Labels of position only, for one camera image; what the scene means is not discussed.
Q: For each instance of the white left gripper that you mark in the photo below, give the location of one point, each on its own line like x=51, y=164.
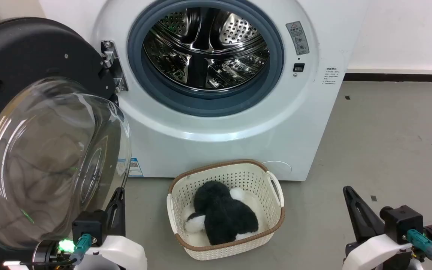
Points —
x=122, y=253

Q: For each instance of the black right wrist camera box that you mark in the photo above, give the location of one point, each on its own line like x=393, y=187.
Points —
x=403, y=223

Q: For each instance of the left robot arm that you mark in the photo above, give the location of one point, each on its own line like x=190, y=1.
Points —
x=45, y=253

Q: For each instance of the black door latch slot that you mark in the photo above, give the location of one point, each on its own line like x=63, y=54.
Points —
x=299, y=67

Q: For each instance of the blue and white sticker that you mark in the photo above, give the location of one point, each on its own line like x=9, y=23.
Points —
x=135, y=167

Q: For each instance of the cream perforated laundry basket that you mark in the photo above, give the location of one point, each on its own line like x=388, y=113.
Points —
x=238, y=176

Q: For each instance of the black wall baseboard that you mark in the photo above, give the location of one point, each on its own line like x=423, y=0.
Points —
x=399, y=77

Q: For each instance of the metal door hinge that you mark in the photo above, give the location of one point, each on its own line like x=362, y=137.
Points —
x=109, y=52

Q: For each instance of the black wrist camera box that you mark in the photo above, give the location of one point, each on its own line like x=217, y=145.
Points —
x=403, y=223
x=88, y=225

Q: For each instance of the small printed text label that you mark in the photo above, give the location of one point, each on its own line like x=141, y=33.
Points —
x=330, y=76

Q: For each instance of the black and white plush toy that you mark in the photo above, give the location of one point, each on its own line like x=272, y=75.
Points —
x=219, y=215

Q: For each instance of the grey warning sticker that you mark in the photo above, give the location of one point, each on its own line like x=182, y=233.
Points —
x=297, y=37

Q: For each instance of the round white filter cover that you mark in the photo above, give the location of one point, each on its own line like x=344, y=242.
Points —
x=281, y=168

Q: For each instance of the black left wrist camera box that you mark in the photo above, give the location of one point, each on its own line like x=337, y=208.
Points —
x=88, y=225

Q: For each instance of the white front-load washing machine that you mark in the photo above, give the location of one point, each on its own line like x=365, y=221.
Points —
x=219, y=150

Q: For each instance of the black round glass washer door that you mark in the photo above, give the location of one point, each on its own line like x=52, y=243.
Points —
x=32, y=48

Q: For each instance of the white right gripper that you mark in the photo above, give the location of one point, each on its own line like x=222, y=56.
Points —
x=373, y=255

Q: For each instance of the stainless steel washer drum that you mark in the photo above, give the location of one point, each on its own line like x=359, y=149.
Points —
x=201, y=67

